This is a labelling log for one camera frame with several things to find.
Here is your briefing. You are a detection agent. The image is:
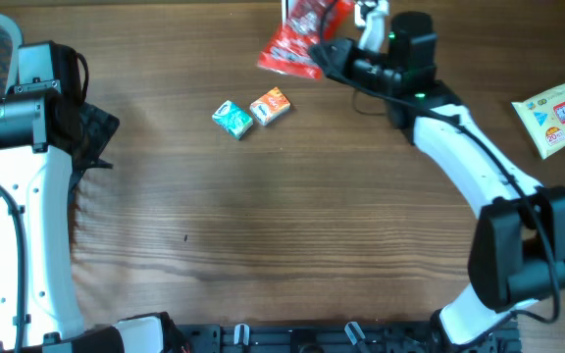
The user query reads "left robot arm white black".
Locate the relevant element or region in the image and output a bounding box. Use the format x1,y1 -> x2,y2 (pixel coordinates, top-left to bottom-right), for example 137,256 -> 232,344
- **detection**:
0,41 -> 190,352

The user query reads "orange tissue pack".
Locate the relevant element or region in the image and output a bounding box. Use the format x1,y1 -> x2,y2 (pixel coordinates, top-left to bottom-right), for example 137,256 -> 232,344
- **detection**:
250,87 -> 291,126

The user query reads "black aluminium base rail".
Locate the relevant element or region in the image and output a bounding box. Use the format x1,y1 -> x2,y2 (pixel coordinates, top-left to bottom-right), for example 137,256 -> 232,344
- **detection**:
174,321 -> 523,353

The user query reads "red snack packet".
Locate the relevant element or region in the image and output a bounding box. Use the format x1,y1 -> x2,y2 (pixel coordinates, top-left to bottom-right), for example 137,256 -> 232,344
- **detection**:
257,0 -> 355,79

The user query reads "yellow white snack bag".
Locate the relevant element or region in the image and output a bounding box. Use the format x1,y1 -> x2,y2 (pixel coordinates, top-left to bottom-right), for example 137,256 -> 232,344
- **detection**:
512,83 -> 565,159

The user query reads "white barcode scanner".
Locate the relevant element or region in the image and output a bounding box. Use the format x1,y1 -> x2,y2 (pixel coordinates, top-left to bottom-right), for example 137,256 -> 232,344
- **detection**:
281,0 -> 296,22

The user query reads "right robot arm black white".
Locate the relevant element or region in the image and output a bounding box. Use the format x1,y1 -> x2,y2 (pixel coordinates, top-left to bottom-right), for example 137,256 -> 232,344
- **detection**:
309,9 -> 565,352

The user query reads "teal tissue pack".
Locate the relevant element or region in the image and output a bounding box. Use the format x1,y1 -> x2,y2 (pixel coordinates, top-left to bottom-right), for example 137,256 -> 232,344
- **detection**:
212,100 -> 253,140

